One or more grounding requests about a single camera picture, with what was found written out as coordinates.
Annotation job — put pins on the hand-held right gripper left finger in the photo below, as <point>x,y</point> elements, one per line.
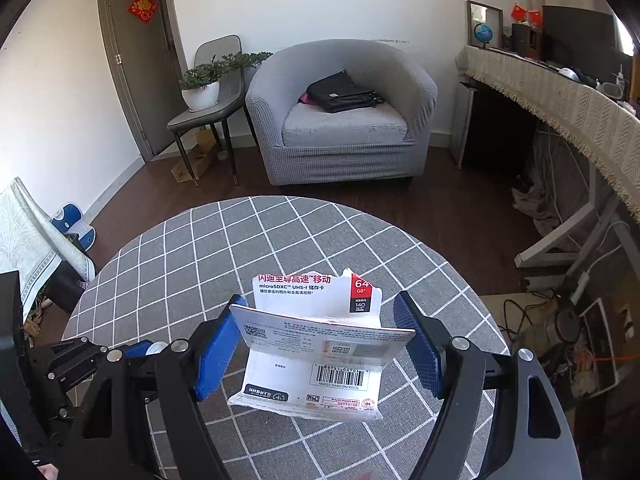
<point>215,357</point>

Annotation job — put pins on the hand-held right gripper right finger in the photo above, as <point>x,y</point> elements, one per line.
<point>420,355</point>

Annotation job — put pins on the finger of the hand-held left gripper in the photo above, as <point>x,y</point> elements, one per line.
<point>137,351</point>

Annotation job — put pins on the torn red-cornered card package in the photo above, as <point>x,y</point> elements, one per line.
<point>310,377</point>

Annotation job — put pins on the person's left hand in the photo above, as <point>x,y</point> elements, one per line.
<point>47,473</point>

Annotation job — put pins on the white patterned cloth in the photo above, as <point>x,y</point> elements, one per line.
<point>25,240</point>

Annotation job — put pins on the blue white plastic appliance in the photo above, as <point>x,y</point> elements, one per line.
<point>72,225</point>

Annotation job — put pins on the round table checked cloth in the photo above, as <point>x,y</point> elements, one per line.
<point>300,240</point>

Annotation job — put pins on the dark cloth pile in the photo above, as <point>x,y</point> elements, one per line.
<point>532,205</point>

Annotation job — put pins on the flat cardboard box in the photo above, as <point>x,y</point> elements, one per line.
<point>197,157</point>

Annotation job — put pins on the grey armchair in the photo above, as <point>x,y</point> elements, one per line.
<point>345,130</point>

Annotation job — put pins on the grey dining chair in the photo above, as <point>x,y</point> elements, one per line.
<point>200,117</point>

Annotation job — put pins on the black cabinet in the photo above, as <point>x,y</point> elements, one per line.
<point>492,125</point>

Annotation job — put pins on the potted plant white pot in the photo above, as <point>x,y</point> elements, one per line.
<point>201,95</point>

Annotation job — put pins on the pink cloth item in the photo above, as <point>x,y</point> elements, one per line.
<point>305,99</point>

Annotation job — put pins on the black leather bag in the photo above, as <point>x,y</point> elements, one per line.
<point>342,91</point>

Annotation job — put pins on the grey door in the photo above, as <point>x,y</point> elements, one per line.
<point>140,70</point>

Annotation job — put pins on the long desk with fringed cloth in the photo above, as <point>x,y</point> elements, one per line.
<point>560,95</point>

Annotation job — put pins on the small blue globe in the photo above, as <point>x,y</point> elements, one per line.
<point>482,34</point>

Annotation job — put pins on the brown wooden box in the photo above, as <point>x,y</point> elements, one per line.
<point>526,40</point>

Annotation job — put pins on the red paper door decoration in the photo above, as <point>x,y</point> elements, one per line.
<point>143,7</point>

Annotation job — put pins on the small red flags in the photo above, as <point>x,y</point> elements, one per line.
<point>525,14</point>

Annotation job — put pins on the black monitor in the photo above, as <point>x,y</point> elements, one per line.
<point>580,35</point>

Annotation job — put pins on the white desk frame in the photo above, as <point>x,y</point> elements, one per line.
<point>560,245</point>

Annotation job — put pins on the wooden picture frame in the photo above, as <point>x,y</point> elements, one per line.
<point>492,15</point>

